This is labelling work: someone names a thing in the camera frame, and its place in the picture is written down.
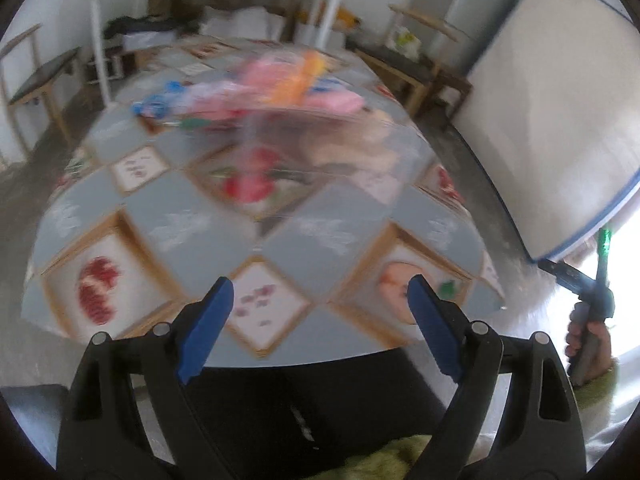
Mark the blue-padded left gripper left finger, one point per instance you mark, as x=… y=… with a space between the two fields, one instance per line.
x=102 y=435

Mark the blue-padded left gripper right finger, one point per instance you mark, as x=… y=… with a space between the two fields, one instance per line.
x=540 y=434

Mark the clear plastic food container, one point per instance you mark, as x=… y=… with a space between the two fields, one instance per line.
x=373 y=152

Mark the blue wrapper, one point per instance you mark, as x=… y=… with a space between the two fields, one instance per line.
x=160 y=104

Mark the person's right hand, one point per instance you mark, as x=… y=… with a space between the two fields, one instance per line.
x=588 y=347

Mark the green fuzzy sleeve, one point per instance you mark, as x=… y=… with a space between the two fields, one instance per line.
x=598 y=389

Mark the black seat cushion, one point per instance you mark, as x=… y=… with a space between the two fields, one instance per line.
x=294 y=422

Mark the white mattress with blue edge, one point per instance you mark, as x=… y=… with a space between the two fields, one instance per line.
x=553 y=119

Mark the right wooden chair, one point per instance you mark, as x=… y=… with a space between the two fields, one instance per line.
x=428 y=75

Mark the wooden chair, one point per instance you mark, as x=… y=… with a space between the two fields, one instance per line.
x=428 y=75
x=39 y=85

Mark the fruit pattern tablecloth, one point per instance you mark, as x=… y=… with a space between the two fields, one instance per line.
x=150 y=212

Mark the silver refrigerator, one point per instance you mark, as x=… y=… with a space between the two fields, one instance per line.
x=474 y=23

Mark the left wooden chair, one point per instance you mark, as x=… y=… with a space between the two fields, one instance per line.
x=39 y=85

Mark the white plastic sacks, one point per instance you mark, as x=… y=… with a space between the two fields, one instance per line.
x=254 y=23

